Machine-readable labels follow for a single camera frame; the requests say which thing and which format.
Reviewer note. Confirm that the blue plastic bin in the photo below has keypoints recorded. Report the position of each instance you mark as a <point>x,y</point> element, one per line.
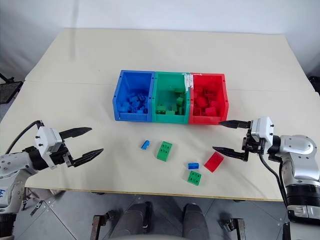
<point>122,110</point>

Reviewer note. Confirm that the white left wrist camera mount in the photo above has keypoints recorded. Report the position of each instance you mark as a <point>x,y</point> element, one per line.
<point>47,140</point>

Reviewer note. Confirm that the dark rounded robot leg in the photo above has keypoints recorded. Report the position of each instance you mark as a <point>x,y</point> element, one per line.
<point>195,221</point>
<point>136,220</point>

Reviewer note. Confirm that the red plastic bin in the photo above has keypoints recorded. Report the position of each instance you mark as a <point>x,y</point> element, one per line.
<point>217,120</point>

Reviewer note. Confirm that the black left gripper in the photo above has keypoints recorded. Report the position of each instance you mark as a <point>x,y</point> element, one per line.
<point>63,160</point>

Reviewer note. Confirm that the green plastic bin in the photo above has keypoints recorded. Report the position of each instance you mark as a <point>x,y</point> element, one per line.
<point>162,118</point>

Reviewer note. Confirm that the square green toy brick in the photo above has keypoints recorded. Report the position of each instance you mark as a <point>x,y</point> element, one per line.
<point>195,178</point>

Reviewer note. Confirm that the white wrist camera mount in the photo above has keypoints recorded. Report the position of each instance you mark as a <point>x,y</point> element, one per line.
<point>262,130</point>
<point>47,140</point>

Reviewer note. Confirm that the black equipment piece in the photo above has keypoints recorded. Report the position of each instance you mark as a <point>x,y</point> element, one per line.
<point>315,83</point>

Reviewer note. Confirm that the rusty metal frame bracket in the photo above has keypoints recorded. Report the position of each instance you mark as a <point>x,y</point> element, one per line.
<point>101,223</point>
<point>235,227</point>

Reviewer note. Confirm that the long green toy brick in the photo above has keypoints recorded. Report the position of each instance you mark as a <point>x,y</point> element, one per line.
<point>165,151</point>

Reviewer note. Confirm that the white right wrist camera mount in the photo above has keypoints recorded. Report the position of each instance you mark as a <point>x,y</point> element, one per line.
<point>262,130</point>

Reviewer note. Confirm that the white tape strip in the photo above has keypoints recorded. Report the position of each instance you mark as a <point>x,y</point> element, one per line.
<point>188,81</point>

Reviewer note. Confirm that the black metal stand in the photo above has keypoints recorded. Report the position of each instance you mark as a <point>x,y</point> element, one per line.
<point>8,90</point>

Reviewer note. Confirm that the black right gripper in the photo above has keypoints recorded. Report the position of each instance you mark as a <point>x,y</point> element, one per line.
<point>252,146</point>

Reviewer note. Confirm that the red toy brick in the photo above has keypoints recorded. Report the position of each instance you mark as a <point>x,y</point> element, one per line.
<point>200,102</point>
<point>213,162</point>
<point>214,103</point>
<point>211,111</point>

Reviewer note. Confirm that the small blue toy brick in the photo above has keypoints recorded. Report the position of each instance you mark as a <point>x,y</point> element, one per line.
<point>145,145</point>
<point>194,165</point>

